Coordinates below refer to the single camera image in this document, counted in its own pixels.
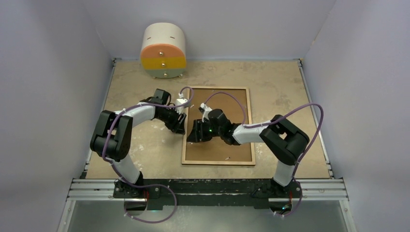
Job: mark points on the brown cardboard backing board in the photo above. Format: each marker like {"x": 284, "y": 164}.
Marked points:
{"x": 224, "y": 147}

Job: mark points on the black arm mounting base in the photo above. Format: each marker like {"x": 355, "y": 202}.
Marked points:
{"x": 256, "y": 193}

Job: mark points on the wooden picture frame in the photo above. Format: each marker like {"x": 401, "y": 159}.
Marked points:
{"x": 250, "y": 128}

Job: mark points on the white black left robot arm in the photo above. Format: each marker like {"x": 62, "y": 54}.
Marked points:
{"x": 112, "y": 135}

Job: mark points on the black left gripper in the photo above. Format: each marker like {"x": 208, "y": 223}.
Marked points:
{"x": 177, "y": 125}

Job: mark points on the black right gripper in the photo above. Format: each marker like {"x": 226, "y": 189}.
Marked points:
{"x": 196, "y": 136}

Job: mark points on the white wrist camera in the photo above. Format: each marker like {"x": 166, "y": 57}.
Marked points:
{"x": 181, "y": 104}
{"x": 205, "y": 110}

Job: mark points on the aluminium rail frame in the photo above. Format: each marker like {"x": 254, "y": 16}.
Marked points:
{"x": 275, "y": 87}

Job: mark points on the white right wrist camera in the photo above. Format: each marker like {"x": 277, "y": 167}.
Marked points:
{"x": 205, "y": 110}

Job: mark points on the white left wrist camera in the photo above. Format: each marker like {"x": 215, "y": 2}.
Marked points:
{"x": 181, "y": 104}

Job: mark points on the round pastel drawer cabinet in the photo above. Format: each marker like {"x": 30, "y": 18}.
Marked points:
{"x": 163, "y": 51}

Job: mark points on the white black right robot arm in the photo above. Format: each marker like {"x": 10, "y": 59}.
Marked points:
{"x": 284, "y": 139}

